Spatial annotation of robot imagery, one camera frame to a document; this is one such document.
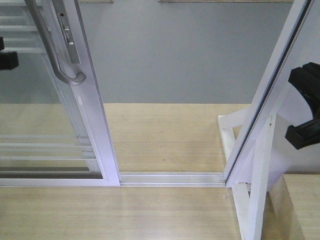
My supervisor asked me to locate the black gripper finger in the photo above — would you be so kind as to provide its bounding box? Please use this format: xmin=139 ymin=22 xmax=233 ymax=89
xmin=0 ymin=51 xmax=19 ymax=71
xmin=0 ymin=37 xmax=5 ymax=51
xmin=288 ymin=62 xmax=320 ymax=119
xmin=285 ymin=119 xmax=320 ymax=150

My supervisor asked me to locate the silver door handle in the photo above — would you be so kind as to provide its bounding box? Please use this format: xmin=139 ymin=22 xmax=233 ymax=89
xmin=24 ymin=0 xmax=86 ymax=86

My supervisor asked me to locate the white framed sliding glass door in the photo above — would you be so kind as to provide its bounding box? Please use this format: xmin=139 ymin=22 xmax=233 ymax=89
xmin=0 ymin=0 xmax=120 ymax=187

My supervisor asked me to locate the silver door lock plate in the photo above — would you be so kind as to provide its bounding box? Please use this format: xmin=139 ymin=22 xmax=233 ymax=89
xmin=57 ymin=12 xmax=81 ymax=64

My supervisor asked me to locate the aluminium floor door track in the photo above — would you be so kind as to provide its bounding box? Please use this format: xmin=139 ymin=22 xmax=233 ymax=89
xmin=120 ymin=172 xmax=226 ymax=188

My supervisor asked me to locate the white triangular support brace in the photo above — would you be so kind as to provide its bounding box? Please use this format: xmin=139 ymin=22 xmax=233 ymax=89
xmin=218 ymin=106 xmax=276 ymax=240

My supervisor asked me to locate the white door jamb post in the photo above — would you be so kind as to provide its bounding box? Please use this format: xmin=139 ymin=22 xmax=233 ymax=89
xmin=224 ymin=0 xmax=320 ymax=188

